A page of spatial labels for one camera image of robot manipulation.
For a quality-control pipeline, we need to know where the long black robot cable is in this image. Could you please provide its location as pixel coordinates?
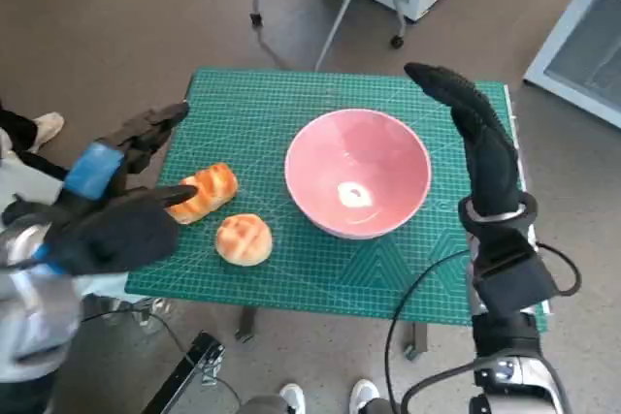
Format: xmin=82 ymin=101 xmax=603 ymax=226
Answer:
xmin=385 ymin=248 xmax=472 ymax=414

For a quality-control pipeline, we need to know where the thin black floor cable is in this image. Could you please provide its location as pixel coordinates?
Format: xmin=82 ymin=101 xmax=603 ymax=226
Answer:
xmin=80 ymin=306 xmax=195 ymax=352

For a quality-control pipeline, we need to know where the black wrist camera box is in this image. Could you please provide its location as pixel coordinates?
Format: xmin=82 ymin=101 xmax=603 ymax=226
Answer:
xmin=471 ymin=234 xmax=559 ymax=314
xmin=43 ymin=198 xmax=181 ymax=275

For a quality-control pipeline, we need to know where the short black robot cable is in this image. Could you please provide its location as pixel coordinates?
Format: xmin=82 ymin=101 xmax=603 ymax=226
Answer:
xmin=402 ymin=358 xmax=479 ymax=414

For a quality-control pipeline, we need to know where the black table leg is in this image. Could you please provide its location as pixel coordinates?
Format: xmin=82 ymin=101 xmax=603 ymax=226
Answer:
xmin=403 ymin=320 xmax=428 ymax=362
xmin=235 ymin=307 xmax=257 ymax=342

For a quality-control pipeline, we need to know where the shiny metal clamp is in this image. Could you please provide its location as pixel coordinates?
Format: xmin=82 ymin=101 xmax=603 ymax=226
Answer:
xmin=130 ymin=296 xmax=174 ymax=327

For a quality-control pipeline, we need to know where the grey rounded leg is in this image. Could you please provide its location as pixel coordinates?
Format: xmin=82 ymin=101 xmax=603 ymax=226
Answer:
xmin=240 ymin=394 xmax=292 ymax=414

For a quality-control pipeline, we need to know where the silver metal pole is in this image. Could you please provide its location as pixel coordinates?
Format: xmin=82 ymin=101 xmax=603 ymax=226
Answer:
xmin=313 ymin=0 xmax=376 ymax=72

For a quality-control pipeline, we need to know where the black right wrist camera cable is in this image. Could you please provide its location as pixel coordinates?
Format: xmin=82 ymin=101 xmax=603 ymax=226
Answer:
xmin=533 ymin=241 xmax=582 ymax=297

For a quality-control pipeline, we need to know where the white shoe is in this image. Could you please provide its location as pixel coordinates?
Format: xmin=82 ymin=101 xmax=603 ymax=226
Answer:
xmin=278 ymin=382 xmax=307 ymax=414
xmin=348 ymin=377 xmax=382 ymax=414

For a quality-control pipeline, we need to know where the person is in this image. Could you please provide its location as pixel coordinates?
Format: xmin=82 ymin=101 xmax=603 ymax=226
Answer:
xmin=0 ymin=103 xmax=130 ymax=299

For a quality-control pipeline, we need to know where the pink bowl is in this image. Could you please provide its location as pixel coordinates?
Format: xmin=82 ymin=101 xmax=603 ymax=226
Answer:
xmin=283 ymin=108 xmax=433 ymax=240

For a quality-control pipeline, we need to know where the black bar with metal bracket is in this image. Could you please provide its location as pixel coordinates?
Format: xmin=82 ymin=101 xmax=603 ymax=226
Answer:
xmin=140 ymin=331 xmax=227 ymax=414

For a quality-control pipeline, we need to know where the round toy bread bun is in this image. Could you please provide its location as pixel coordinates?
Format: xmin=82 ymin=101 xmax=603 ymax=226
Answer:
xmin=214 ymin=212 xmax=274 ymax=268

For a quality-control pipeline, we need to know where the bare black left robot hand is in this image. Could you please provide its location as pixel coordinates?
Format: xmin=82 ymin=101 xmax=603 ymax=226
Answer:
xmin=57 ymin=101 xmax=200 ymax=211

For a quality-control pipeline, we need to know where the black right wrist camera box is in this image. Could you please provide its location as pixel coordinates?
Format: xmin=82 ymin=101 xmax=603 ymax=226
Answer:
xmin=471 ymin=234 xmax=559 ymax=314

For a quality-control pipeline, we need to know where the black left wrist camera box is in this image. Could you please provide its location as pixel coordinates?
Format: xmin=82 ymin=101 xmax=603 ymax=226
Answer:
xmin=43 ymin=198 xmax=181 ymax=275

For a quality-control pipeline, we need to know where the green cutting mat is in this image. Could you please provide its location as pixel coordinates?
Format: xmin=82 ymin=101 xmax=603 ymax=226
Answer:
xmin=124 ymin=67 xmax=552 ymax=333

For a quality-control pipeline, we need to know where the large white mesh cabinet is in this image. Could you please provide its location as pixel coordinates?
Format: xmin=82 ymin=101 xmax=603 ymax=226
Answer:
xmin=522 ymin=0 xmax=621 ymax=129

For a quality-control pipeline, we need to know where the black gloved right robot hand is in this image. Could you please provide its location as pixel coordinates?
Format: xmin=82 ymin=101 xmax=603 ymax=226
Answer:
xmin=404 ymin=62 xmax=521 ymax=216

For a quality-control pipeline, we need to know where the long striped toy bread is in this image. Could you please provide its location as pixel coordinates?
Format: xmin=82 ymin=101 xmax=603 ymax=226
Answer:
xmin=164 ymin=162 xmax=240 ymax=226

